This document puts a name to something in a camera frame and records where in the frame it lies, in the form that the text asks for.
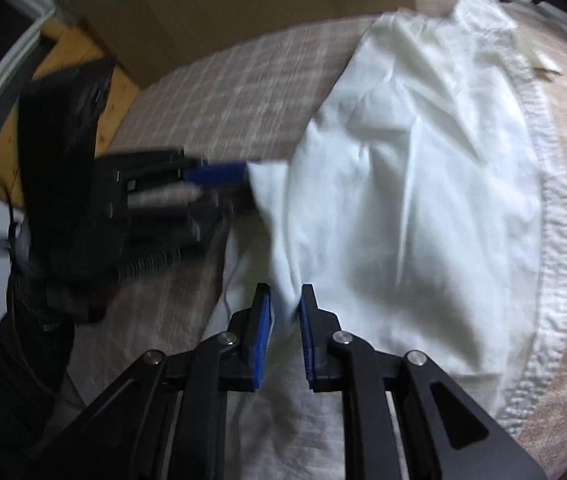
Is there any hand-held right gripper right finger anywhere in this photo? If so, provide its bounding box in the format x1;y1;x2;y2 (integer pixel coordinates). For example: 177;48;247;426
299;284;547;480

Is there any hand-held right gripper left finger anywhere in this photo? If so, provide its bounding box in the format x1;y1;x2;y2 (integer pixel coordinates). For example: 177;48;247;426
36;282;274;480

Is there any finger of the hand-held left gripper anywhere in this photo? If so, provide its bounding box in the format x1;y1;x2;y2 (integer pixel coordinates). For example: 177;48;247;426
178;159;251;187
190;191;260;226

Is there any white shirt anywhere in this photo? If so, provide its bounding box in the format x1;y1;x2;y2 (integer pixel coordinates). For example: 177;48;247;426
198;0;567;480

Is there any plaid blanket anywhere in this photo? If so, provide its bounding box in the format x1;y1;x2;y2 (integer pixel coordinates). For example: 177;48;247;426
63;0;567;466

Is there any pine wood nightstand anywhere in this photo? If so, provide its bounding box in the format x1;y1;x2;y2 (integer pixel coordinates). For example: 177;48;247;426
0;20;141;206

